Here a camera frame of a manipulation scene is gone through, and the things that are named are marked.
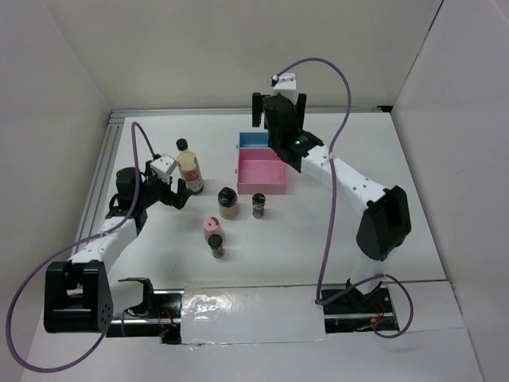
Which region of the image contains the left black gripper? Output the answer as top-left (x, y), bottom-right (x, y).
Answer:
top-left (138, 161), bottom-right (193, 209)

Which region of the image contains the black cap sauce bottle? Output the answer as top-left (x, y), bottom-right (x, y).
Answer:
top-left (176, 138), bottom-right (204, 194)

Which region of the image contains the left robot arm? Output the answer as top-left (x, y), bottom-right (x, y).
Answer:
top-left (44, 154), bottom-right (191, 333)

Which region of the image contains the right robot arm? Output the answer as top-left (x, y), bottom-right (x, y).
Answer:
top-left (251, 92), bottom-right (411, 312)

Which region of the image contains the pink lid spice jar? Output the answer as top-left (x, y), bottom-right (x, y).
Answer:
top-left (203, 216), bottom-right (223, 241)

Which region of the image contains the large black lid spice jar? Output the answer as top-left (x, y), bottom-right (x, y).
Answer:
top-left (217, 187), bottom-right (239, 220)

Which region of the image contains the blue plastic bin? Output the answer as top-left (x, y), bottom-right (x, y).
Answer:
top-left (236, 132), bottom-right (269, 149)

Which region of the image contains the front black lid spice jar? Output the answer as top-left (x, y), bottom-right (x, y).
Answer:
top-left (208, 234), bottom-right (225, 259)

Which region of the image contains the pink plastic bin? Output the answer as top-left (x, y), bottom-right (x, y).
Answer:
top-left (235, 148), bottom-right (287, 195)

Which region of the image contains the small dark spice jar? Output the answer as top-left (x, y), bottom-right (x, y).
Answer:
top-left (251, 193), bottom-right (266, 219)

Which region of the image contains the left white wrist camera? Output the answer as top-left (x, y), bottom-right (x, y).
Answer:
top-left (150, 154), bottom-right (177, 185)

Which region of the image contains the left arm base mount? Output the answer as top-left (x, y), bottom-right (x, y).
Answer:
top-left (107, 278), bottom-right (184, 345)

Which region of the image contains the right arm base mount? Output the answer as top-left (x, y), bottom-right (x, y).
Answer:
top-left (323, 286), bottom-right (399, 333)

